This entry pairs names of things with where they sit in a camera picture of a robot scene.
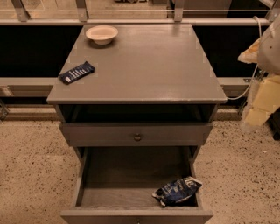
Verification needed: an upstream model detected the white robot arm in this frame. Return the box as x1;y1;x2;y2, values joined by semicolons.
238;15;280;131

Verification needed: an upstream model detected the grey wooden drawer cabinet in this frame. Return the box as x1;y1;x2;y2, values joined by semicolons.
46;23;228;165

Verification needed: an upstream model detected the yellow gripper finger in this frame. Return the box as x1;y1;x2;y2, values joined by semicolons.
238;39;260;64
241;74;280;131

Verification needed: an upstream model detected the dark blue snack bar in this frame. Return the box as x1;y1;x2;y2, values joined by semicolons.
59;61;95;85

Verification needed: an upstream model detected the round brass drawer knob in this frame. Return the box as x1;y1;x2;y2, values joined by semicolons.
134;133;142;142

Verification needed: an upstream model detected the grey open middle drawer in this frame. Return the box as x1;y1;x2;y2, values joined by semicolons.
61;147;213;224

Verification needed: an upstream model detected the metal railing frame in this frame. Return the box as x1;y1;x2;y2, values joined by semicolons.
0;0;280;25

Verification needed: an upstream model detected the white shallow bowl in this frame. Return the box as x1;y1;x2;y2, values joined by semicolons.
86;25;118;46

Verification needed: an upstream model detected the grey upper drawer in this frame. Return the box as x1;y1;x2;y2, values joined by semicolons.
60;122;213;147

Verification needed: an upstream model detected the blue chip bag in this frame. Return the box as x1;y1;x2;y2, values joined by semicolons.
152;176;202;207

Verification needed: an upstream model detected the white cable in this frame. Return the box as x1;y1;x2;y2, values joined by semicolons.
227;15;263;102

